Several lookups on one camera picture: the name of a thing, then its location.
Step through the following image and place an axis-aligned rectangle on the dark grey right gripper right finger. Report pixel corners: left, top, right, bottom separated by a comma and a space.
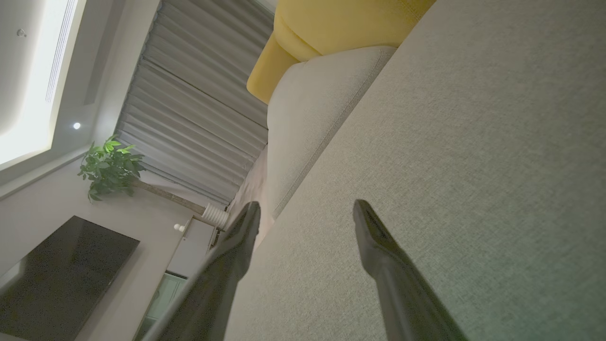
353, 199, 469, 341

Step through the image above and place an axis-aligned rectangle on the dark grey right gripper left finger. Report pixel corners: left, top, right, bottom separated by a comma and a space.
142, 201, 262, 341

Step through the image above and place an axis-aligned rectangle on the white television cabinet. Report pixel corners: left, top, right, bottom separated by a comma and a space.
134, 218, 219, 341

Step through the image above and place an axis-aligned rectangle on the white ribbed plant pot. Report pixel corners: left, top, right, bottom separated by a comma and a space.
203, 203, 230, 231

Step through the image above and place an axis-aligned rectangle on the black flat television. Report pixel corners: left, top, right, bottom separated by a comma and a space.
0, 215, 141, 341

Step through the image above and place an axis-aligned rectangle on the green potted tree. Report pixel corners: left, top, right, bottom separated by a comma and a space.
78, 135, 209, 216

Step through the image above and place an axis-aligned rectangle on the large grey sofa seat cushion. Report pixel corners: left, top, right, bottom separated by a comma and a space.
223, 0, 606, 341

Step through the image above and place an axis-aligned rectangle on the small grey sofa seat cushion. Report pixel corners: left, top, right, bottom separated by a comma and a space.
266, 46, 397, 219

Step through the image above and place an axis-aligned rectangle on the grey pleated curtain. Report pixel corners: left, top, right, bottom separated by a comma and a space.
114, 0, 275, 205

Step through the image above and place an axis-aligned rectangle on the yellow sofa cushion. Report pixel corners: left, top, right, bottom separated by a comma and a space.
246, 0, 436, 105

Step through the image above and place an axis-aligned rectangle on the white ceiling air vent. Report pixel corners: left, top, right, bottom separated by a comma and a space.
45, 0, 79, 104

